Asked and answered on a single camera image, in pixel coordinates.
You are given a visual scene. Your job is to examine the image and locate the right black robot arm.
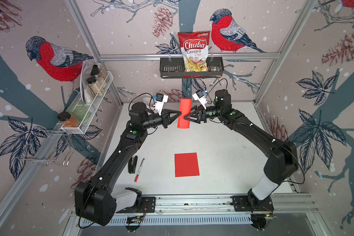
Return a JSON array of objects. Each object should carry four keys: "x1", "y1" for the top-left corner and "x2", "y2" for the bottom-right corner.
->
[{"x1": 184, "y1": 89, "x2": 300, "y2": 210}]

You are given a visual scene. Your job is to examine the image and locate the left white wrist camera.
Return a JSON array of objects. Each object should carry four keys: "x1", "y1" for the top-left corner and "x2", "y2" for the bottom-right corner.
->
[{"x1": 153, "y1": 93, "x2": 169, "y2": 116}]

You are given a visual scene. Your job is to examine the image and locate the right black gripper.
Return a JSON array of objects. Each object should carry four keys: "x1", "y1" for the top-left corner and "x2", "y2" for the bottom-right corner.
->
[{"x1": 183, "y1": 105, "x2": 222, "y2": 126}]

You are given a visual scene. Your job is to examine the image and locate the aluminium mounting rail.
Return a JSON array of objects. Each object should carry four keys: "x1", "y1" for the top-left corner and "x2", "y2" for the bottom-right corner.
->
[{"x1": 63, "y1": 193, "x2": 331, "y2": 236}]

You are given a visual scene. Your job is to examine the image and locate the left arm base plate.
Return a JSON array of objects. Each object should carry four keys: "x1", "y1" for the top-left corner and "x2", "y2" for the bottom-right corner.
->
[{"x1": 117, "y1": 197, "x2": 156, "y2": 213}]

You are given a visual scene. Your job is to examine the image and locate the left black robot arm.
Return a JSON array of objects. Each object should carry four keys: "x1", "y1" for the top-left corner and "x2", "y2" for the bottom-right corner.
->
[{"x1": 74, "y1": 102, "x2": 182, "y2": 226}]

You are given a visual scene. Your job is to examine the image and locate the black stapler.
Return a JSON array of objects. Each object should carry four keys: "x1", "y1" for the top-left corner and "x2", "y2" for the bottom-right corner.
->
[{"x1": 128, "y1": 156, "x2": 138, "y2": 174}]

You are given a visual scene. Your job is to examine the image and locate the white utensil cup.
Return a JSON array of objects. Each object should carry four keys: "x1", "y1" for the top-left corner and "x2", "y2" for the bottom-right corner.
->
[{"x1": 143, "y1": 97, "x2": 154, "y2": 111}]

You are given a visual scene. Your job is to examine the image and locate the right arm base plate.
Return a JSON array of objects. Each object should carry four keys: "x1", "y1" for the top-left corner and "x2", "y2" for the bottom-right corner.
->
[{"x1": 231, "y1": 195, "x2": 274, "y2": 212}]

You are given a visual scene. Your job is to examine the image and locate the white wire spice rack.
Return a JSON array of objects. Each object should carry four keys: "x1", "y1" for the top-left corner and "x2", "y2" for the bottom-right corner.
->
[{"x1": 62, "y1": 61, "x2": 114, "y2": 134}]

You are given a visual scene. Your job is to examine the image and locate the Chuba cassava chips bag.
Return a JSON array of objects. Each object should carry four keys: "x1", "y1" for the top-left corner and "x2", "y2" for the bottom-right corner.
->
[{"x1": 178, "y1": 31, "x2": 210, "y2": 72}]

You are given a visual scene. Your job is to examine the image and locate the red marker pen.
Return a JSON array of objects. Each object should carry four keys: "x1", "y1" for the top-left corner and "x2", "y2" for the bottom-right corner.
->
[{"x1": 134, "y1": 158, "x2": 145, "y2": 183}]

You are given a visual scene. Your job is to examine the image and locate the green contents glass jar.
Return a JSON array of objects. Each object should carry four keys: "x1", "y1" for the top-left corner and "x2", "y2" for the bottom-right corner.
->
[{"x1": 66, "y1": 101, "x2": 90, "y2": 123}]

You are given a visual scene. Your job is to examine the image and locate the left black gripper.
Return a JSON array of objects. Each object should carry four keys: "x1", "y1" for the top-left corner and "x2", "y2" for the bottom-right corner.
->
[{"x1": 142, "y1": 109, "x2": 181, "y2": 130}]

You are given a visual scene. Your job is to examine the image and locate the black-lid spice jar lower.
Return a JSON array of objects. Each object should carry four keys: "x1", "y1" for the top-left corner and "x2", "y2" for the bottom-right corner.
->
[{"x1": 87, "y1": 77, "x2": 104, "y2": 96}]

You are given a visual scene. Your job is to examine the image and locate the black wire wall basket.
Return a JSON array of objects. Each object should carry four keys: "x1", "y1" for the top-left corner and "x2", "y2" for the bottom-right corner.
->
[{"x1": 160, "y1": 57, "x2": 224, "y2": 79}]

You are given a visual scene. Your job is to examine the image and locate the black-lid spice jar upper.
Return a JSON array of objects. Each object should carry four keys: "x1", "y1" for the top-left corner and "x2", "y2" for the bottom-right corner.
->
[{"x1": 90, "y1": 65, "x2": 106, "y2": 83}]

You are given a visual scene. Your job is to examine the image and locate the black-lid spice jar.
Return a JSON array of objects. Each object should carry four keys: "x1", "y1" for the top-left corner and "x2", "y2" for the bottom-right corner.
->
[
  {"x1": 87, "y1": 77, "x2": 104, "y2": 96},
  {"x1": 90, "y1": 65, "x2": 106, "y2": 83}
]

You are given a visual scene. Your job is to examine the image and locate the orange spice jar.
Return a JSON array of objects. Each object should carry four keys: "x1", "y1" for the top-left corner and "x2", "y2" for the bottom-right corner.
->
[{"x1": 58, "y1": 111, "x2": 80, "y2": 127}]

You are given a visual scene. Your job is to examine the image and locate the chrome wire hook rack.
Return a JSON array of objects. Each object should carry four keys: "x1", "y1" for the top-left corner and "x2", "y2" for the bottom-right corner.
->
[{"x1": 16, "y1": 130, "x2": 75, "y2": 167}]

